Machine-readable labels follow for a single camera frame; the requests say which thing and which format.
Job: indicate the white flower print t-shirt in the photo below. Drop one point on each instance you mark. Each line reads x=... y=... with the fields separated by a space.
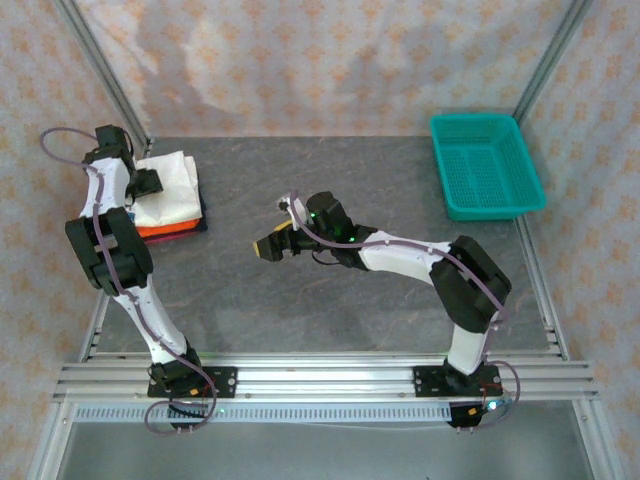
x=170 y=200

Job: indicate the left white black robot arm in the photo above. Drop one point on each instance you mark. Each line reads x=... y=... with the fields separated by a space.
x=107 y=185

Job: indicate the orange folded t-shirt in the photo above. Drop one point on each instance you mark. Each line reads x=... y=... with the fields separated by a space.
x=165 y=231

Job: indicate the navy folded t-shirt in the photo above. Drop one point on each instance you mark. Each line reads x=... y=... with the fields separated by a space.
x=202 y=200

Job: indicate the magenta folded t-shirt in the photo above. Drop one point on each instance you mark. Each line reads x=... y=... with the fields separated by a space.
x=170 y=240

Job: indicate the orange power connector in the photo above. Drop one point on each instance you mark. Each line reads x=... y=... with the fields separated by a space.
x=472 y=411
x=194 y=391

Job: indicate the teal plastic basket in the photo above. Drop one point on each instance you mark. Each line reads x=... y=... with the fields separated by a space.
x=485 y=165

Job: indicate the aluminium frame post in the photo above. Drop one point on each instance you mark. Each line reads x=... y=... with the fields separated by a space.
x=100 y=70
x=550 y=55

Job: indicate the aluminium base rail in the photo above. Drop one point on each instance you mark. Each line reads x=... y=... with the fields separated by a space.
x=325 y=375

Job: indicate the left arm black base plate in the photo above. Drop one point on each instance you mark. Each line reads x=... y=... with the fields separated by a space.
x=220 y=382

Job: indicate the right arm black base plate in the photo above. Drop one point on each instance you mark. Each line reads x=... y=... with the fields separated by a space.
x=425 y=382

